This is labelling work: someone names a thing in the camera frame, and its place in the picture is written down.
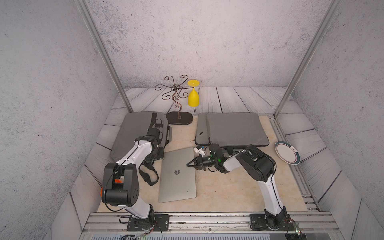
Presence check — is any orange round object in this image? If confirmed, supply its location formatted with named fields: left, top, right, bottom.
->
left=100, top=180, right=123, bottom=196

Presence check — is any aluminium front rail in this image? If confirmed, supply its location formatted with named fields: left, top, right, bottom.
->
left=80, top=212, right=344, bottom=240

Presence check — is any yellow plastic wine glass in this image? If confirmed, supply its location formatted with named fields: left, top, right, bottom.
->
left=188, top=80, right=200, bottom=107

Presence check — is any silver apple laptop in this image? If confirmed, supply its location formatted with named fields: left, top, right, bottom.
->
left=159, top=147, right=197, bottom=203

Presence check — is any grey zippered laptop bag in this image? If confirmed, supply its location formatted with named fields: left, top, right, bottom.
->
left=110, top=112, right=172, bottom=162

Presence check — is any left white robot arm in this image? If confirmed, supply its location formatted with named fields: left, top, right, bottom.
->
left=102, top=136, right=164, bottom=220

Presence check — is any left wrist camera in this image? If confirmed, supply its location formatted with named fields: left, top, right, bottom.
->
left=147, top=128, right=163, bottom=142

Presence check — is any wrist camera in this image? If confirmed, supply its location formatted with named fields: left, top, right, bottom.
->
left=147, top=128, right=163, bottom=142
left=194, top=146, right=207, bottom=157

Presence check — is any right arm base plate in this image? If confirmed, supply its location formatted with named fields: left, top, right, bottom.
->
left=250, top=213, right=295, bottom=231

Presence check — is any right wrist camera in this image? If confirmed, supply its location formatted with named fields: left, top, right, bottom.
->
left=194, top=146, right=207, bottom=157

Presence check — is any copper wire stand dark base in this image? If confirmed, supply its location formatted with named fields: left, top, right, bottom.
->
left=155, top=75, right=193, bottom=125

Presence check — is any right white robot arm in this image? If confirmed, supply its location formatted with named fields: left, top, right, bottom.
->
left=187, top=144, right=291, bottom=230

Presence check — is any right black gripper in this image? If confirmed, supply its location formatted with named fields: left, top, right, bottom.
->
left=186, top=154, right=218, bottom=172

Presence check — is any white plate green rim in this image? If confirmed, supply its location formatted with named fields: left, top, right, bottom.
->
left=275, top=141, right=301, bottom=166

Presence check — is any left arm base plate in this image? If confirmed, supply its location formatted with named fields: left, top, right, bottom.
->
left=127, top=214, right=170, bottom=232

